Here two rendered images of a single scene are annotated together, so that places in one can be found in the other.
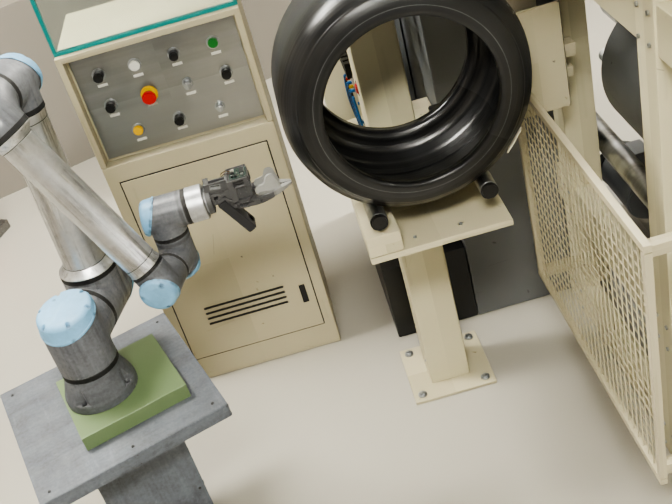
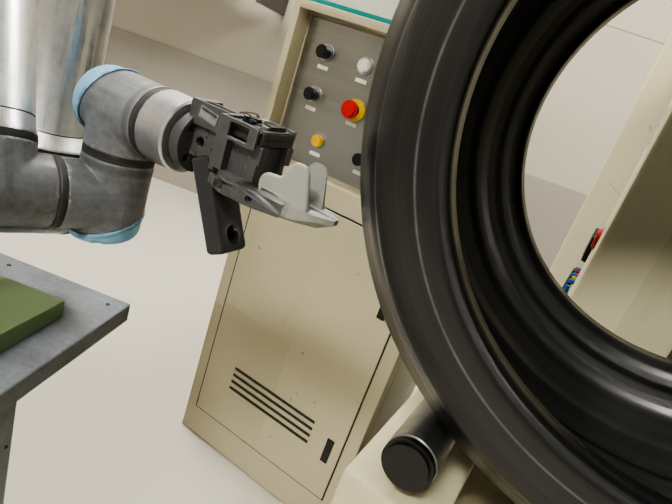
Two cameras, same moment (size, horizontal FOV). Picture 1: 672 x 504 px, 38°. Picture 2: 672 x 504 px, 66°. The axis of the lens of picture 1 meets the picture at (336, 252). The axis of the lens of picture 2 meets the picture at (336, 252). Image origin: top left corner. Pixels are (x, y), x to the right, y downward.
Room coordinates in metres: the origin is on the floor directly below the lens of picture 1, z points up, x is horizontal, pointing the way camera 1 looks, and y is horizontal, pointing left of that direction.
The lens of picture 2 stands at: (1.66, -0.16, 1.17)
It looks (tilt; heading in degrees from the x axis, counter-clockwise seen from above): 19 degrees down; 23
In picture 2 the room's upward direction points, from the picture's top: 19 degrees clockwise
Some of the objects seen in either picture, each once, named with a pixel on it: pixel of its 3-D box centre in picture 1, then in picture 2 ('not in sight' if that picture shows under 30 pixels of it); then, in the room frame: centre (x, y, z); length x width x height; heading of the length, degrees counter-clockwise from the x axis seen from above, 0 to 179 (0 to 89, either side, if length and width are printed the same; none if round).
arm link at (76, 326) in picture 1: (76, 331); not in sight; (2.03, 0.68, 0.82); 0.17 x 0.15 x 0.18; 163
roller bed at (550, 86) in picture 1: (526, 48); not in sight; (2.40, -0.65, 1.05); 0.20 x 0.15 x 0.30; 0
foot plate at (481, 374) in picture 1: (446, 365); not in sight; (2.44, -0.25, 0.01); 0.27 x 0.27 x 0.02; 0
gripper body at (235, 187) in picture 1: (229, 190); (232, 151); (2.12, 0.21, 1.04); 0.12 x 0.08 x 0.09; 90
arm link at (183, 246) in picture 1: (176, 253); (103, 192); (2.11, 0.39, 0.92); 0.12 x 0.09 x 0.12; 163
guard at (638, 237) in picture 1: (582, 262); not in sight; (1.95, -0.59, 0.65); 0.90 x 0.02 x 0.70; 0
